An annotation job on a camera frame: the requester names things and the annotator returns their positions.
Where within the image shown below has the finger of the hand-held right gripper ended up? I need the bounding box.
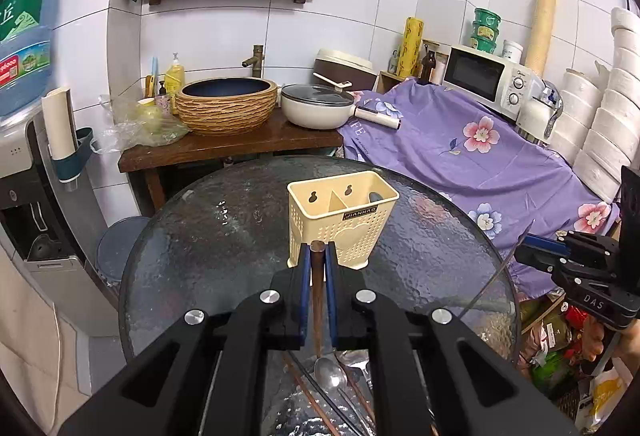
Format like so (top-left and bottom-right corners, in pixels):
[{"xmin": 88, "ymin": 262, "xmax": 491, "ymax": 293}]
[
  {"xmin": 514, "ymin": 249, "xmax": 567, "ymax": 273},
  {"xmin": 520, "ymin": 235, "xmax": 569, "ymax": 258}
]

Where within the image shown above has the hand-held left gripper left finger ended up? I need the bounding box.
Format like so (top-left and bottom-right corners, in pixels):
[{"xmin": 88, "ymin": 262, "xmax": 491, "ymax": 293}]
[{"xmin": 57, "ymin": 241, "xmax": 314, "ymax": 436}]

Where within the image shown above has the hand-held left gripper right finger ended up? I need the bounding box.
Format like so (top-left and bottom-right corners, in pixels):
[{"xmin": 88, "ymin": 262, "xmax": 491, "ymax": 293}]
[{"xmin": 325, "ymin": 241, "xmax": 581, "ymax": 436}]

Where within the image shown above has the silver metal chopstick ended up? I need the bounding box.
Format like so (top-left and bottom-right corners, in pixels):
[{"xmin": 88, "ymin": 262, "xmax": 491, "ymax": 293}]
[{"xmin": 458, "ymin": 219, "xmax": 536, "ymax": 319}]

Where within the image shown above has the cream plastic utensil holder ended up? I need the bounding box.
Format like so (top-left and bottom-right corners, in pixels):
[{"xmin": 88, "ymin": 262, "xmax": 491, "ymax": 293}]
[{"xmin": 286, "ymin": 170, "xmax": 401, "ymax": 271}]

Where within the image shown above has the brown wooden chopstick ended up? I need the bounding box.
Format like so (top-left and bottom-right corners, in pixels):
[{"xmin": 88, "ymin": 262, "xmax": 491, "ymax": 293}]
[
  {"xmin": 286, "ymin": 355, "xmax": 333, "ymax": 436},
  {"xmin": 345, "ymin": 376, "xmax": 377, "ymax": 428}
]

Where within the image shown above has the white steel kettle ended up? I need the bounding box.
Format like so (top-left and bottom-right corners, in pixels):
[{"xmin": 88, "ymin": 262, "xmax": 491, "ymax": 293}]
[{"xmin": 515, "ymin": 79, "xmax": 565, "ymax": 147}]

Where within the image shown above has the purple floral cloth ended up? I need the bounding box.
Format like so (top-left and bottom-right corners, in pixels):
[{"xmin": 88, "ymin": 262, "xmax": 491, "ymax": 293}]
[{"xmin": 337, "ymin": 79, "xmax": 624, "ymax": 303}]

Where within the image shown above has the dark wooden washstand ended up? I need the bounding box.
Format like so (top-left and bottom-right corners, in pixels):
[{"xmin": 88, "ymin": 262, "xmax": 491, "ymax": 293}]
[{"xmin": 118, "ymin": 109, "xmax": 346, "ymax": 217}]

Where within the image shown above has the cream frying pan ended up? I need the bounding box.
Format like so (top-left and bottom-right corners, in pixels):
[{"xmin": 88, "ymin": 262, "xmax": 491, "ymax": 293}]
[{"xmin": 280, "ymin": 84, "xmax": 403, "ymax": 131}]

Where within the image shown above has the white microwave oven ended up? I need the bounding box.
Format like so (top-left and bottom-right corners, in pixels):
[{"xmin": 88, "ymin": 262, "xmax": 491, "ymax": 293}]
[{"xmin": 443, "ymin": 44, "xmax": 544, "ymax": 120}]

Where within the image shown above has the ribbed brown wash basin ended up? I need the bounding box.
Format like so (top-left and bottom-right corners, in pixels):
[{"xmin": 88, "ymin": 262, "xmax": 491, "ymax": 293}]
[{"xmin": 174, "ymin": 77, "xmax": 279, "ymax": 136}]

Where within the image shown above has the grey blue trash can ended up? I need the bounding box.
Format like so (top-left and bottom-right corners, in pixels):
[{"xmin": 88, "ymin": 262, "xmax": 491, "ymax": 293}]
[{"xmin": 95, "ymin": 216, "xmax": 152, "ymax": 288}]

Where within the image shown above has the glass pan lid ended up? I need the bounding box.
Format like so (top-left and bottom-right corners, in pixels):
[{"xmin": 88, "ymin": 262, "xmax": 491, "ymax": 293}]
[{"xmin": 281, "ymin": 84, "xmax": 355, "ymax": 107}]

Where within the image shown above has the white rice paddle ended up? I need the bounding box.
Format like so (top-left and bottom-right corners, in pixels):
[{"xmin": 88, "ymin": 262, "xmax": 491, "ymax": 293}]
[{"xmin": 313, "ymin": 72, "xmax": 354, "ymax": 90}]

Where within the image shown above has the brown glass bottle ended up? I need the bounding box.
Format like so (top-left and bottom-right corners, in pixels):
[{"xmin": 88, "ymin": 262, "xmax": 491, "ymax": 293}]
[{"xmin": 420, "ymin": 43, "xmax": 437, "ymax": 84}]

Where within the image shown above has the small wooden box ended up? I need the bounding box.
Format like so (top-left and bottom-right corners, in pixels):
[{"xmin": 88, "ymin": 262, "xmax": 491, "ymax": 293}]
[{"xmin": 376, "ymin": 70, "xmax": 411, "ymax": 94}]

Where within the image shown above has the tall beige paper cup stack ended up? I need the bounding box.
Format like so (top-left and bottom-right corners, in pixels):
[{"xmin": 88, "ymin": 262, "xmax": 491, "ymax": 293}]
[{"xmin": 523, "ymin": 0, "xmax": 558, "ymax": 76}]

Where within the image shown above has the brown white rice cooker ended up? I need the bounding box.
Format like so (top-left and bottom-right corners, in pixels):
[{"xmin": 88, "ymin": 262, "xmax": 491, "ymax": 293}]
[{"xmin": 314, "ymin": 48, "xmax": 379, "ymax": 92}]

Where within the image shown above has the bronze faucet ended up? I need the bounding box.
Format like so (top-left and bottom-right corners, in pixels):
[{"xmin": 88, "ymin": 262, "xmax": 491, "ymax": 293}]
[{"xmin": 242, "ymin": 45, "xmax": 265, "ymax": 78}]

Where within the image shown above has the floral pump bottle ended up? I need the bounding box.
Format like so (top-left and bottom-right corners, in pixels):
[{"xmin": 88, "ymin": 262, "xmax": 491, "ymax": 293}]
[{"xmin": 155, "ymin": 81, "xmax": 176, "ymax": 116}]

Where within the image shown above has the yellow wrap roll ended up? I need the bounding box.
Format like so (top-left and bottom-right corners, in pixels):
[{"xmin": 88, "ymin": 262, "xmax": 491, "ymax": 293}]
[{"xmin": 398, "ymin": 16, "xmax": 425, "ymax": 78}]

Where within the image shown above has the clear plastic bag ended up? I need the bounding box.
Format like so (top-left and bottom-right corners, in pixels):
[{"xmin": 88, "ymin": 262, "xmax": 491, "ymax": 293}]
[{"xmin": 97, "ymin": 94, "xmax": 191, "ymax": 152}]

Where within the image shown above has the yellow dish soap bottle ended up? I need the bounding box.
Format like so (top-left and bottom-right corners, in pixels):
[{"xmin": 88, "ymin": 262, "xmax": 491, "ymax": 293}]
[{"xmin": 164, "ymin": 52, "xmax": 186, "ymax": 103}]

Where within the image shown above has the blue cup holder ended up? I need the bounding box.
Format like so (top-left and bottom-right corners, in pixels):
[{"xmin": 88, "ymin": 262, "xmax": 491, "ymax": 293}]
[{"xmin": 50, "ymin": 127, "xmax": 96, "ymax": 190}]

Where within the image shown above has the grey water dispenser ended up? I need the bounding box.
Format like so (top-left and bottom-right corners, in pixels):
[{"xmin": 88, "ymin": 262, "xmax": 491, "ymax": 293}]
[{"xmin": 0, "ymin": 109, "xmax": 120, "ymax": 339}]

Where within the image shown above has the beige cloth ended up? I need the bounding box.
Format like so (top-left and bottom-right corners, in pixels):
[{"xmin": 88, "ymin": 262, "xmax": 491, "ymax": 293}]
[{"xmin": 0, "ymin": 241, "xmax": 66, "ymax": 422}]

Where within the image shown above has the short white paper cup stack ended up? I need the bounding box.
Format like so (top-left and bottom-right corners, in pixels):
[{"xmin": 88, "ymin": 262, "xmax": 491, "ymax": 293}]
[{"xmin": 41, "ymin": 87, "xmax": 77, "ymax": 162}]

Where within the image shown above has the blue water cooler bottle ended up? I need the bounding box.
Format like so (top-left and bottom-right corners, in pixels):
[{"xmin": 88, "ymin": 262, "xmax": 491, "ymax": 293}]
[{"xmin": 0, "ymin": 0, "xmax": 61, "ymax": 118}]

